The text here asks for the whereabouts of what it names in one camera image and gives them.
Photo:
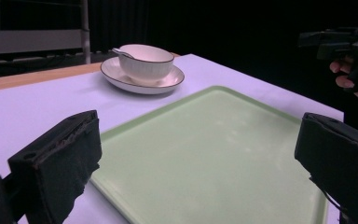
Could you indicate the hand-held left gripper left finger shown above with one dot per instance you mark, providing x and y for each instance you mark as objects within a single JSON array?
[{"x": 59, "y": 161}]

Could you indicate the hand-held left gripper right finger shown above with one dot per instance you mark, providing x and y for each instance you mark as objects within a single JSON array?
[{"x": 341, "y": 155}]

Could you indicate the grey horizontal panel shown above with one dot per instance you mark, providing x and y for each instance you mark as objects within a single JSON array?
[{"x": 28, "y": 42}]

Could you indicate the white ceramic spoon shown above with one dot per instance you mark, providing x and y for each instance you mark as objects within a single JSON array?
[{"x": 122, "y": 53}]

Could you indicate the white ribbed bowl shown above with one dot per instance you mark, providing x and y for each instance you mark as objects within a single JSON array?
[{"x": 149, "y": 68}]

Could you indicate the light green plastic tray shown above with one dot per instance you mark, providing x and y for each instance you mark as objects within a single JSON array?
[{"x": 211, "y": 161}]

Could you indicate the white plate with dark rim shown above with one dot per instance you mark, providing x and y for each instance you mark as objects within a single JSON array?
[{"x": 167, "y": 81}]

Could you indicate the grey metal stand post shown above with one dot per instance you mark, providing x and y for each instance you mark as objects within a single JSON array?
[{"x": 85, "y": 31}]

